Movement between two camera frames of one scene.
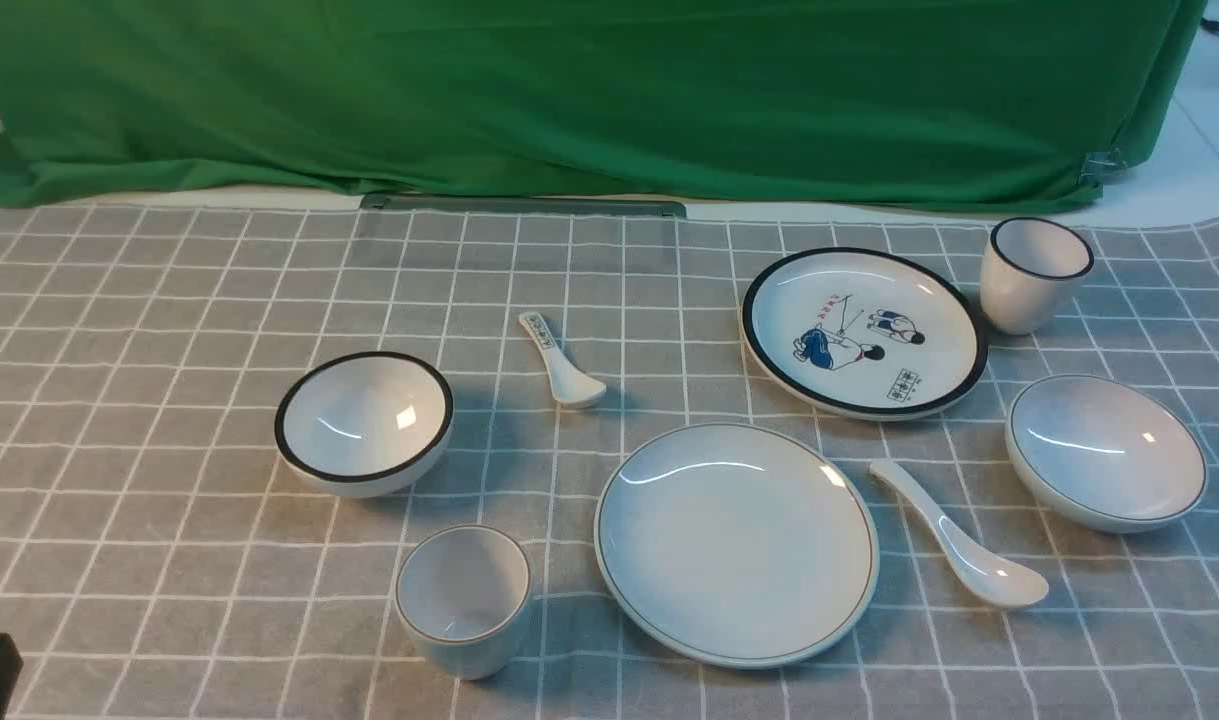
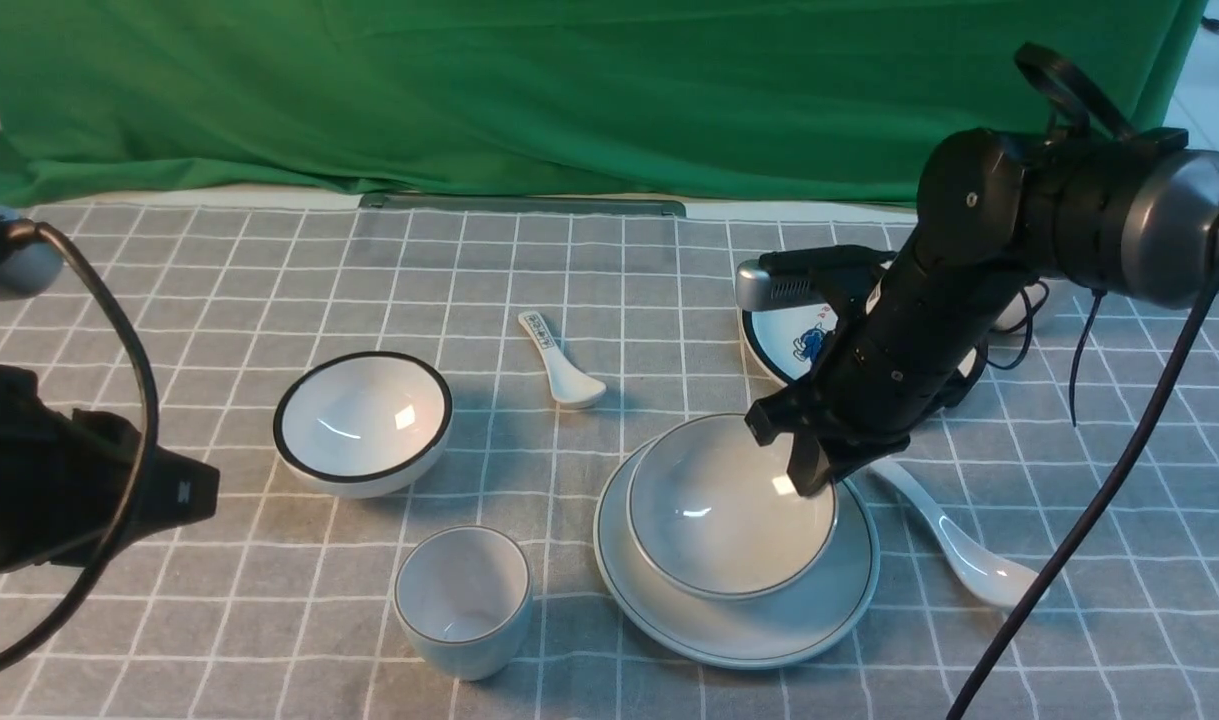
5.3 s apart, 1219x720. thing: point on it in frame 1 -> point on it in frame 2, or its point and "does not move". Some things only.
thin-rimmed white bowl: (1105, 456) -> (722, 514)
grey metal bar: (652, 206) does not move
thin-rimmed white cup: (462, 593) does not move
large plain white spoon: (983, 570) does not move
